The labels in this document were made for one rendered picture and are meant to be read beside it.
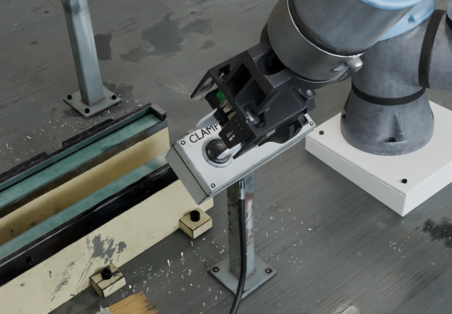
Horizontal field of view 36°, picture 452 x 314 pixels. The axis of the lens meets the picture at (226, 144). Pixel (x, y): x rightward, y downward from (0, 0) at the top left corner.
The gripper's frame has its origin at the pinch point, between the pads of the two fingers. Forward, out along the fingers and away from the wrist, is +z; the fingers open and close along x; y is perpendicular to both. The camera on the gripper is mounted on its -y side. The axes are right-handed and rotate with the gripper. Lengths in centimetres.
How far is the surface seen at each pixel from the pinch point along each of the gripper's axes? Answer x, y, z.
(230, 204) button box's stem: 4.9, -3.8, 17.4
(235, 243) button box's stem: 9.3, -3.8, 22.5
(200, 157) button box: -0.5, 2.1, 5.7
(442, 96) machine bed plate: 9, -61, 32
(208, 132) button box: -2.4, -0.4, 5.7
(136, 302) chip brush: 8.1, 9.1, 31.5
